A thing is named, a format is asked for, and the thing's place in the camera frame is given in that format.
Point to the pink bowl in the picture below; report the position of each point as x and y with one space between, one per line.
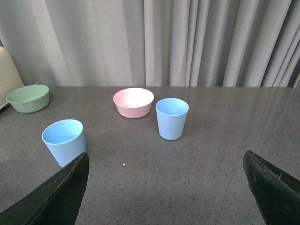
133 103

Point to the light blue cup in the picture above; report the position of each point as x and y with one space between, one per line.
65 140
171 117

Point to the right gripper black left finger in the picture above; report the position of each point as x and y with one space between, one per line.
55 202

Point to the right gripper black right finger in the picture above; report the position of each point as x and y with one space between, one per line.
277 194

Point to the grey curtain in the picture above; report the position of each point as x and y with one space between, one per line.
228 43

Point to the green bowl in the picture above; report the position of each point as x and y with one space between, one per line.
29 99

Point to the cream white toaster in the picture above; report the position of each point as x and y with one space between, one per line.
10 79

